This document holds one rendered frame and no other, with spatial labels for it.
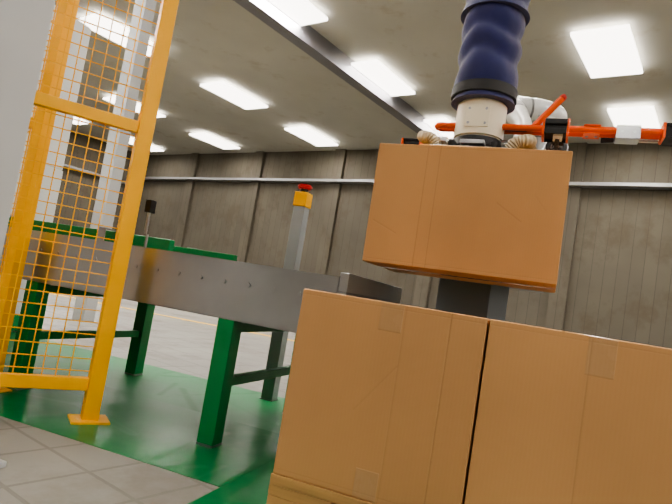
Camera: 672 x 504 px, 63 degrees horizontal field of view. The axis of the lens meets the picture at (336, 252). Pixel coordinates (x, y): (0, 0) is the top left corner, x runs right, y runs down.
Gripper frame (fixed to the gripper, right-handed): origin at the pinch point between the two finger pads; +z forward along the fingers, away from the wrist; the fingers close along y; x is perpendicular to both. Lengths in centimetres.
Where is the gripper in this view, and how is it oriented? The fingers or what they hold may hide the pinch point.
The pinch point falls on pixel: (558, 131)
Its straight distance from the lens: 202.8
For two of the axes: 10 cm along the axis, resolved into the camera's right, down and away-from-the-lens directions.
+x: -9.3, -1.3, 3.5
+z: -3.3, -1.2, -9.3
